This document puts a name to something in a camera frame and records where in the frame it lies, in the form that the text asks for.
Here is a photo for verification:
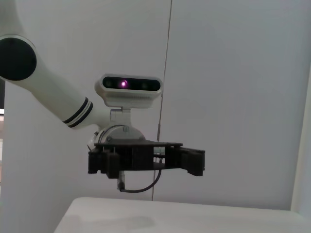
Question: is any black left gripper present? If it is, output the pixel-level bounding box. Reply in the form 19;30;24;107
87;140;206;179

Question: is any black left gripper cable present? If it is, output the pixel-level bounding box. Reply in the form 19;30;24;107
116;167;163;194

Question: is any silver camera mount bracket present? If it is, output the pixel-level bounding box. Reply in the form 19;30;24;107
110;106;132;127

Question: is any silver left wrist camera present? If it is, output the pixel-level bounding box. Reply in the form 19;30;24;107
94;73;163;108

